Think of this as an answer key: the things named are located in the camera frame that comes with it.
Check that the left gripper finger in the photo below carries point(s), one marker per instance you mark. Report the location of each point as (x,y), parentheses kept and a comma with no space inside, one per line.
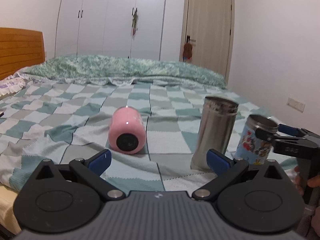
(293,131)
(265,135)

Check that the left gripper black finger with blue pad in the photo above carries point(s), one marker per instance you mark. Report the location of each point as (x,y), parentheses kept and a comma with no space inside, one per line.
(59,198)
(258,199)

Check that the blue cartoon cup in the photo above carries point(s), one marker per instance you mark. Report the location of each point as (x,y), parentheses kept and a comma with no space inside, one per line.
(250,148)

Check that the pink cup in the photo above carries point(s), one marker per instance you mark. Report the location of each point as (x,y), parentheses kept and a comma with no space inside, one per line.
(127,132)

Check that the person's hand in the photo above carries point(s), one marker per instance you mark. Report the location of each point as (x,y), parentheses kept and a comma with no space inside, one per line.
(313,182)

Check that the stainless steel thermos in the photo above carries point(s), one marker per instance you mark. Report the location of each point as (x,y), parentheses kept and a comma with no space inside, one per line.
(216,126)

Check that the green checkered bed sheet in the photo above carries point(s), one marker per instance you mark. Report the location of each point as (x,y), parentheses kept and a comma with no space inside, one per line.
(151,129)

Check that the wooden door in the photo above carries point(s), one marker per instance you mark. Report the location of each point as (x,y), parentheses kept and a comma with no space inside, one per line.
(209,26)

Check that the purple floral pillow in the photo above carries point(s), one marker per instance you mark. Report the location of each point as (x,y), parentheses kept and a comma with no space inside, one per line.
(11,86)

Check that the green floral quilt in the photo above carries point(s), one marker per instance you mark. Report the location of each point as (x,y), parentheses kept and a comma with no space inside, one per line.
(102,70)

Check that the wooden headboard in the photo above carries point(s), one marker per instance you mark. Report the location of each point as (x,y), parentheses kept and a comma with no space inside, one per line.
(19,48)

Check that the hanging ornament on wardrobe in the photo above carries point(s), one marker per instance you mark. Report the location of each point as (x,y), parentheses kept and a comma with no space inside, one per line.
(134,22)

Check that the white wardrobe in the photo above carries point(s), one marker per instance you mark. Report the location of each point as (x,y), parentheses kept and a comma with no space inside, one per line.
(103,27)

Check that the white wall socket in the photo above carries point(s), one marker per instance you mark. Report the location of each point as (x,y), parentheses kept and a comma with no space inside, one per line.
(299,106)

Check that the brown plush on door handle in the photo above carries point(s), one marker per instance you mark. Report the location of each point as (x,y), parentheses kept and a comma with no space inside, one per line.
(187,52)

